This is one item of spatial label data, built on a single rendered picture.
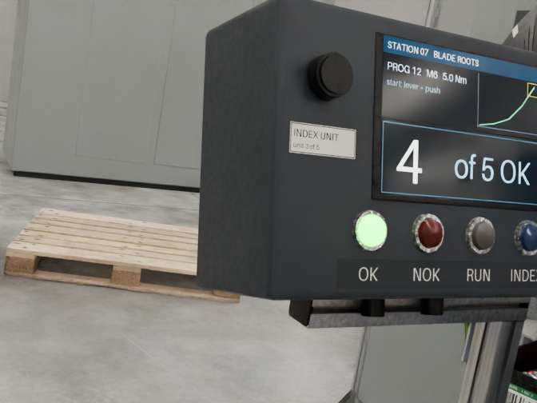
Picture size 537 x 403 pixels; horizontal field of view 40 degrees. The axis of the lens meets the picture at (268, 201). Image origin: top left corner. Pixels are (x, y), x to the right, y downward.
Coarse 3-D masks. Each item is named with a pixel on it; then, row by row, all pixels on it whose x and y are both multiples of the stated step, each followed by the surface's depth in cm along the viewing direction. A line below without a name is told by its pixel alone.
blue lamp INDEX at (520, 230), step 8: (520, 224) 55; (528, 224) 55; (536, 224) 56; (520, 232) 55; (528, 232) 55; (536, 232) 55; (520, 240) 55; (528, 240) 55; (536, 240) 55; (520, 248) 55; (528, 248) 55; (536, 248) 55
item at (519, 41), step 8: (536, 8) 149; (528, 16) 151; (536, 16) 147; (520, 24) 153; (528, 24) 148; (536, 24) 145; (520, 32) 150; (528, 32) 146; (536, 32) 143; (504, 40) 157; (512, 40) 153; (520, 40) 148; (528, 40) 144; (536, 40) 141; (520, 48) 147; (528, 48) 143; (536, 48) 139
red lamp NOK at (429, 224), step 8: (424, 216) 50; (432, 216) 50; (416, 224) 50; (424, 224) 50; (432, 224) 50; (440, 224) 51; (416, 232) 50; (424, 232) 50; (432, 232) 50; (440, 232) 50; (416, 240) 50; (424, 240) 50; (432, 240) 50; (440, 240) 50; (424, 248) 50; (432, 248) 50
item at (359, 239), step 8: (360, 216) 47; (368, 216) 47; (376, 216) 48; (360, 224) 47; (368, 224) 47; (376, 224) 47; (384, 224) 48; (352, 232) 47; (360, 232) 47; (368, 232) 47; (376, 232) 47; (384, 232) 48; (360, 240) 47; (368, 240) 47; (376, 240) 47; (384, 240) 48; (360, 248) 48; (368, 248) 48; (376, 248) 48
